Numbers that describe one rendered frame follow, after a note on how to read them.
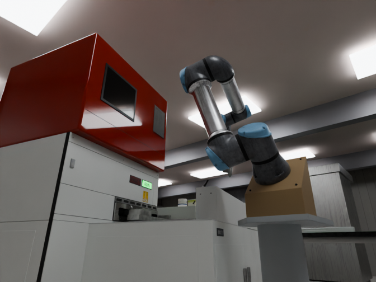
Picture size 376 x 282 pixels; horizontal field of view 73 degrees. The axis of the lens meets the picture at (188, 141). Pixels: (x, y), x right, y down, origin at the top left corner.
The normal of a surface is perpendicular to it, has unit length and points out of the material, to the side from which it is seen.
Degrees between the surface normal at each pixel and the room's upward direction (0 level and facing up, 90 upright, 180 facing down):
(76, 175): 90
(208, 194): 90
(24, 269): 90
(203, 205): 90
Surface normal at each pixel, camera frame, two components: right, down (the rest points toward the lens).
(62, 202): 0.91, -0.15
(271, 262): -0.69, -0.28
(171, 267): -0.42, -0.34
